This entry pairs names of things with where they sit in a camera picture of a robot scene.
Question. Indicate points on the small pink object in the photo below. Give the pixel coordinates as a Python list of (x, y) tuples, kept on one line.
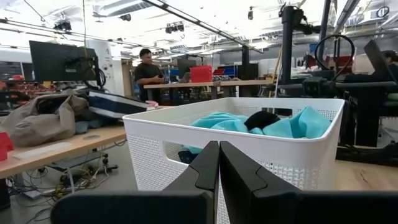
[(152, 103)]

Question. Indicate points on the teal garment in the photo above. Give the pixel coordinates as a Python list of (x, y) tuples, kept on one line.
[(298, 126)]

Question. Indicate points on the white pillar with logo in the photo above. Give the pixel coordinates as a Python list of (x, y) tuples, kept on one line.
[(109, 71)]

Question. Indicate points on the black vertical post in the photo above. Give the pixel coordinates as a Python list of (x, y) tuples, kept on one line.
[(286, 46)]

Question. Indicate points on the black ceiling camera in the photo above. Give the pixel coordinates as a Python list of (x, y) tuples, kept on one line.
[(62, 25), (174, 28)]

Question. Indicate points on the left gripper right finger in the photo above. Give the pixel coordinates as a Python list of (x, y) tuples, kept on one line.
[(295, 208)]

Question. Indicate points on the black monitor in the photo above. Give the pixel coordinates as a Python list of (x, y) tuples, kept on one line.
[(56, 60)]

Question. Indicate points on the red storage bin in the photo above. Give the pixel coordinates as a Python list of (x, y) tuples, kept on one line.
[(200, 74)]

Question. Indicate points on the dark striped sock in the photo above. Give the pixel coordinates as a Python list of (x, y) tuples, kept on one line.
[(261, 119)]

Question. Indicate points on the background wooden table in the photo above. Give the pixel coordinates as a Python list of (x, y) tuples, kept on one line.
[(236, 83)]

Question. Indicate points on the person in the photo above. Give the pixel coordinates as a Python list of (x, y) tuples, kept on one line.
[(147, 73), (392, 57)]

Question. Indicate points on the round desk grommet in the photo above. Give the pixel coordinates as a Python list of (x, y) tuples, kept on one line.
[(91, 137)]

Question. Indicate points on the beige bag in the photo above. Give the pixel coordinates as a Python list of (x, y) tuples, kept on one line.
[(37, 124)]

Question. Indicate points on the wooden desk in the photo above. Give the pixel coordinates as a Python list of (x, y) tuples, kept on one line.
[(77, 141)]

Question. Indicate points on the white perforated plastic basket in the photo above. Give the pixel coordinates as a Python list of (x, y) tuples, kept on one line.
[(155, 130)]

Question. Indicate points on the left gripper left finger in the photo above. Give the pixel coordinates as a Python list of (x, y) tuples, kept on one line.
[(140, 208)]

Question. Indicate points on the navy dotted shirt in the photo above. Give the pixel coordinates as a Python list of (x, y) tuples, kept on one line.
[(188, 157)]

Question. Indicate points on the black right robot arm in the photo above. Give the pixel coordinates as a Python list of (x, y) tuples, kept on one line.
[(367, 93)]

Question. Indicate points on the navy white striped bag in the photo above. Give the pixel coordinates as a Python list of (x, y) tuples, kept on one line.
[(115, 105)]

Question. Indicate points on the red box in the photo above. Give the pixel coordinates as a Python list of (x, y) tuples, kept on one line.
[(4, 146)]

